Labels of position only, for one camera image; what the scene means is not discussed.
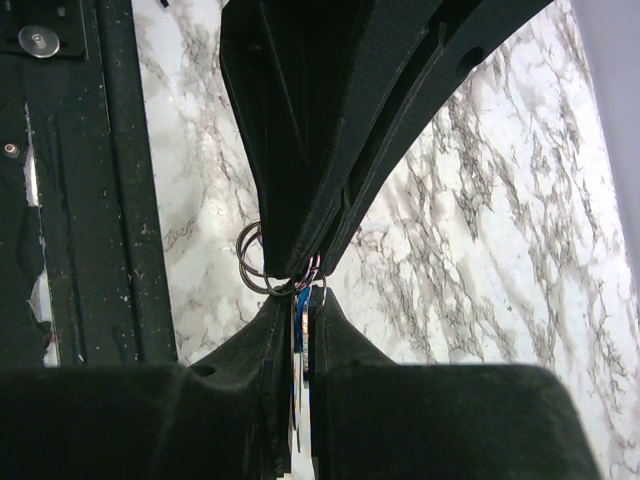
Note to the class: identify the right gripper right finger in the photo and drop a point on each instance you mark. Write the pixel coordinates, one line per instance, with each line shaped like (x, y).
(372, 418)

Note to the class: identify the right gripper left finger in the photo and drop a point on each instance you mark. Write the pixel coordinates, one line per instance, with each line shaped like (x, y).
(225, 417)

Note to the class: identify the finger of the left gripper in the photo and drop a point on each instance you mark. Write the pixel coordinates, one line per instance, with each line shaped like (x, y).
(461, 34)
(307, 81)

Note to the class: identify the blue tagged key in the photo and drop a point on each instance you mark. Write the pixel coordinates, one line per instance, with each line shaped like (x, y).
(301, 321)

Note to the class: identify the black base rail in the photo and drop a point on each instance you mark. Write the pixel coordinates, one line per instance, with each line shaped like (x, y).
(82, 265)

